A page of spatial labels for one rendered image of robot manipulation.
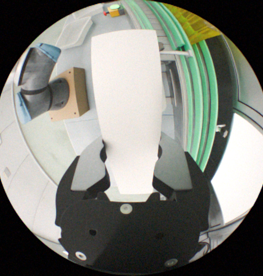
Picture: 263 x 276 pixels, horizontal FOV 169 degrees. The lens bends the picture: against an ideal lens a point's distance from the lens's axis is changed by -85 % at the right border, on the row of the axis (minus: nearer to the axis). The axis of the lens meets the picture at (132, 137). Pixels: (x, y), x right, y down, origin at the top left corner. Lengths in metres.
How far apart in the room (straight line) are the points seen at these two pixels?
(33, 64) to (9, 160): 3.21
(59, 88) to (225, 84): 0.65
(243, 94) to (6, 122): 3.87
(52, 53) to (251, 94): 0.54
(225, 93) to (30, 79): 0.65
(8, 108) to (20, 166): 1.78
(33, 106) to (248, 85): 0.63
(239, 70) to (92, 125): 0.69
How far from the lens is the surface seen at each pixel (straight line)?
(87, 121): 0.54
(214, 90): 0.35
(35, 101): 0.33
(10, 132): 3.50
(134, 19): 0.44
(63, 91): 0.41
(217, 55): 0.49
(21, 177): 3.48
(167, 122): 0.51
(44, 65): 0.30
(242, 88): 0.38
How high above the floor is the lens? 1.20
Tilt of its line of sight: 59 degrees down
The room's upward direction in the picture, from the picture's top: 177 degrees counter-clockwise
